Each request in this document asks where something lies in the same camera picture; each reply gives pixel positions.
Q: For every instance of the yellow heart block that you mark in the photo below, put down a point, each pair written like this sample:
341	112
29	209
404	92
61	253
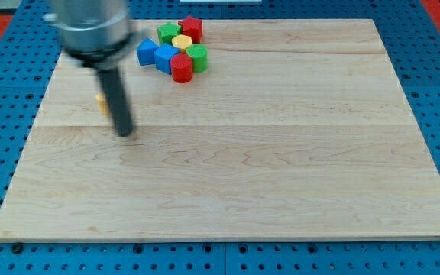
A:
102	103

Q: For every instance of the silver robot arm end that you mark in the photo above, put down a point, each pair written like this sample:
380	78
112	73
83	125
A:
97	33

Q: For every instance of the light wooden board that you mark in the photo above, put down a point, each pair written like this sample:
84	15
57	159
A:
299	130

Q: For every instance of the red cylinder block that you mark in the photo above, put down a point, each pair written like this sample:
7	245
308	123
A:
181	68

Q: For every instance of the green cylinder block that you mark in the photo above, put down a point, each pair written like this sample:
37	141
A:
199	55

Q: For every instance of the blue cube block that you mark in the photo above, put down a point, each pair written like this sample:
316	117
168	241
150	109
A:
163	55

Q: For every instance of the yellow hexagon block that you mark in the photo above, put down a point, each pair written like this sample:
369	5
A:
182	42

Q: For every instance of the red star block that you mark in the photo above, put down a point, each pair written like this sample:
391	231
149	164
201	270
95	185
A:
192	27

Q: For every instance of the blue pentagon block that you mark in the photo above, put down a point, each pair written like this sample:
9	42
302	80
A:
145	52

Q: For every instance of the green star block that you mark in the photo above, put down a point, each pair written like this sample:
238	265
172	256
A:
167	32

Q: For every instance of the black pusher rod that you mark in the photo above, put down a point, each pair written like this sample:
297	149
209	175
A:
115	96

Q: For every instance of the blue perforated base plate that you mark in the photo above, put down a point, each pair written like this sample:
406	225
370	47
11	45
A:
28	55

